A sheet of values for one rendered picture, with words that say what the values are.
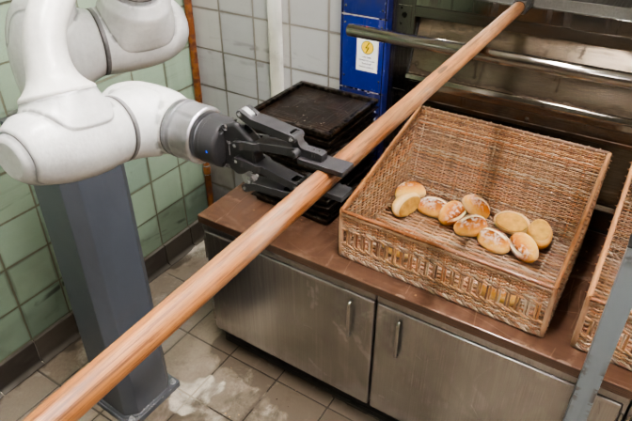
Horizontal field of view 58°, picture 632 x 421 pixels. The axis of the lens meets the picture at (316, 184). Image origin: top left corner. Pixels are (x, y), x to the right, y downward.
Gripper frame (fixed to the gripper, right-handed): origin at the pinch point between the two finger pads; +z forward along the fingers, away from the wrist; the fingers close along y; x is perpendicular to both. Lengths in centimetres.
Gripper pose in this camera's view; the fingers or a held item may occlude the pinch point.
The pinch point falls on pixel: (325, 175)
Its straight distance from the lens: 75.1
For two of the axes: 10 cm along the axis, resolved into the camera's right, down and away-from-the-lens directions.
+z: 8.4, 2.9, -4.6
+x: -5.4, 4.5, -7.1
